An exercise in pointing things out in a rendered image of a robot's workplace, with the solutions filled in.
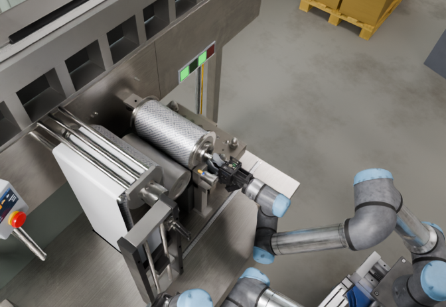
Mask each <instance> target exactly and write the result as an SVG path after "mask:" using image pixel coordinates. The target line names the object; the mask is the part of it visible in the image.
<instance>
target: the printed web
mask: <svg viewBox="0 0 446 307"><path fill-rule="evenodd" d="M92 127H93V128H94V129H95V130H97V131H98V132H100V133H101V134H103V135H104V136H105V137H107V138H108V139H110V140H111V141H113V142H114V143H115V144H117V145H119V146H120V147H121V148H123V149H124V150H126V151H127V152H128V153H130V154H132V155H133V156H134V157H135V158H137V159H139V160H140V161H141V162H143V163H144V164H146V165H147V166H148V167H151V166H152V165H153V166H155V167H159V168H160V169H161V170H162V178H161V181H160V183H159V184H160V185H162V186H163V187H164V188H165V178H164V170H163V167H162V166H160V165H158V164H157V163H156V162H154V161H153V160H151V159H150V158H148V157H147V156H145V155H144V154H142V153H141V152H139V151H138V150H137V149H135V148H133V147H132V146H131V145H129V144H128V143H126V142H125V141H123V140H122V139H120V138H119V137H118V136H116V135H114V134H113V133H112V132H110V131H108V130H107V129H106V128H105V127H103V126H101V125H94V126H92ZM135 128H136V131H137V135H138V137H140V138H141V139H143V140H144V141H146V142H147V143H149V144H150V145H152V146H153V147H155V148H156V149H158V150H159V151H161V152H162V153H164V154H165V155H167V156H168V157H170V158H171V159H173V160H174V161H176V162H177V163H179V164H180V165H182V166H183V167H185V168H186V169H187V170H189V171H190V168H189V167H188V160H189V157H190V154H191V151H192V149H193V148H194V146H195V144H196V143H197V142H198V140H199V139H200V138H201V137H203V136H204V135H205V134H206V133H207V132H208V131H205V130H204V129H202V128H201V127H199V126H198V125H196V124H194V123H193V122H191V121H189V120H188V119H186V118H184V117H183V116H182V115H179V114H178V113H177V112H175V111H173V110H172V109H170V108H168V107H167V106H165V105H163V104H162V103H160V102H159V101H157V100H151V101H149V102H147V103H146V104H145V105H144V106H143V107H142V108H141V109H140V111H139V113H138V114H137V117H136V120H135ZM125 191H126V190H124V191H123V192H122V193H121V195H122V196H124V197H125V200H124V201H123V202H122V203H121V204H119V203H118V202H117V204H118V207H119V210H120V212H121V215H122V218H123V221H124V223H125V226H126V228H127V232H129V231H130V230H131V229H132V228H133V227H134V223H133V220H132V217H131V214H130V211H129V207H128V199H127V196H126V193H125Z"/></svg>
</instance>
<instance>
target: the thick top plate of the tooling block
mask: <svg viewBox="0 0 446 307"><path fill-rule="evenodd" d="M172 101H173V100H172ZM172 101H171V102H172ZM171 102H170V103H169V104H167V105H166V106H167V107H168V108H171ZM177 104H178V107H179V110H178V111H176V112H177V113H178V114H179V115H182V116H183V117H184V118H186V119H188V120H189V121H191V122H193V123H194V124H196V125H198V126H199V127H201V128H202V129H204V130H205V131H208V132H210V131H214V132H215V133H216V140H215V143H214V150H213V152H212V154H211V155H213V154H214V153H216V154H218V155H219V156H220V155H221V154H225V155H226V158H227V159H226V160H230V156H232V157H234V158H235V159H237V160H240V159H241V157H242V156H243V155H244V153H245V152H246V145H247V144H245V143H243V142H241V141H240V140H238V148H236V149H232V148H231V147H230V143H231V140H232V139H233V138H234V137H233V136H231V135H230V134H228V133H227V132H225V131H223V130H221V129H220V128H218V127H217V126H215V125H213V124H211V123H210V122H208V121H207V120H205V119H203V118H202V117H200V116H198V115H197V114H195V113H193V112H192V111H190V110H189V109H187V108H185V107H183V106H182V105H180V104H179V103H177Z"/></svg>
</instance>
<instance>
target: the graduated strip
mask: <svg viewBox="0 0 446 307"><path fill-rule="evenodd" d="M260 164H261V162H260V161H259V160H257V161H256V163H255V164H254V165H253V166H252V167H251V168H250V170H249V171H248V172H250V173H252V174H253V173H254V172H255V171H256V169H257V168H258V166H259V165H260ZM239 190H240V189H239ZM239 190H235V191H233V192H231V193H230V194H229V196H228V197H227V198H226V199H225V200H224V202H223V203H222V204H221V205H220V207H219V208H218V209H217V210H216V211H215V212H214V214H213V215H212V217H211V218H210V219H209V220H208V221H207V222H206V224H205V225H204V226H203V227H202V229H201V230H200V231H199V232H198V233H197V235H196V236H195V237H194V239H193V240H192V241H191V242H190V243H189V244H188V246H187V247H186V248H185V250H184V251H183V252H182V256H183V260H184V259H185V257H186V256H187V255H188V254H189V253H190V251H191V250H192V248H193V247H194V246H195V245H196V244H197V243H198V241H199V240H200V239H201V237H202V236H203V235H204V234H205V233H206V231H207V230H208V229H209V227H210V226H211V225H212V224H213V223H214V221H215V220H216V219H217V217H218V216H219V215H220V214H221V213H222V211H223V210H224V209H225V207H226V206H227V205H228V204H229V203H230V202H231V200H232V199H233V198H234V196H235V195H236V194H237V193H238V192H239Z"/></svg>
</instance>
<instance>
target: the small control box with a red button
mask: <svg viewBox="0 0 446 307"><path fill-rule="evenodd" d="M28 209H29V207H28V205H27V204H26V203H25V201H24V200H23V199H22V197H20V195H19V194H18V193H17V191H16V190H15V189H14V187H12V185H11V184H10V183H9V182H8V181H6V180H2V179H0V238H2V239H7V238H8V236H10V234H11V232H12V231H13V230H14V228H18V227H20V226H22V224H24V222H25V220H26V214H25V213H26V212H27V210H28Z"/></svg>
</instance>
